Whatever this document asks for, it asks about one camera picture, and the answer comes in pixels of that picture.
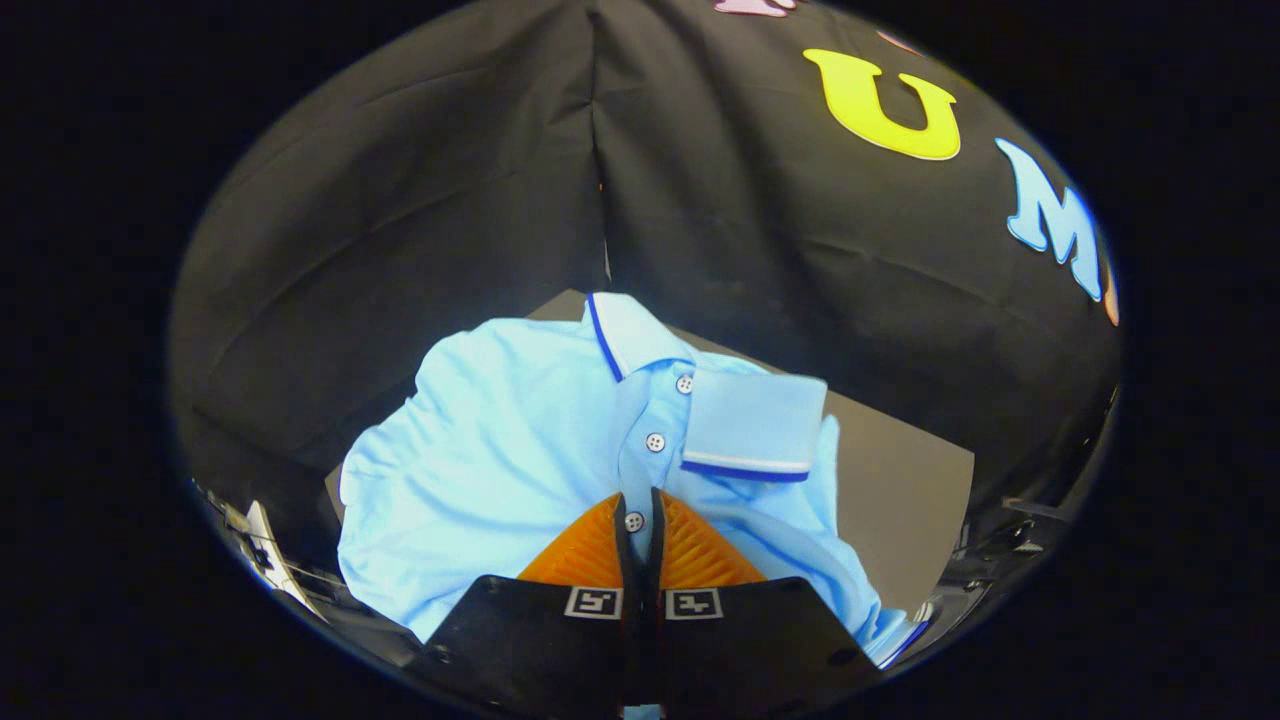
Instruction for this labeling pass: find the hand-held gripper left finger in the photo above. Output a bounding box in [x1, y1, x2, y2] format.
[420, 490, 643, 707]

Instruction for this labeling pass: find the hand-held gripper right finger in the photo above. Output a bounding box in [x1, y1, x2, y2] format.
[640, 488, 883, 707]

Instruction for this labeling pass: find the light blue polo shirt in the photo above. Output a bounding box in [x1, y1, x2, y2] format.
[338, 292, 931, 669]

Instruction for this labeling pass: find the beige cabinet with black top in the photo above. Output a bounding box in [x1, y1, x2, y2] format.
[325, 290, 976, 616]

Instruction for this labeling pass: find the black backdrop cloth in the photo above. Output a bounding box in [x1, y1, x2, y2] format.
[170, 0, 1121, 521]

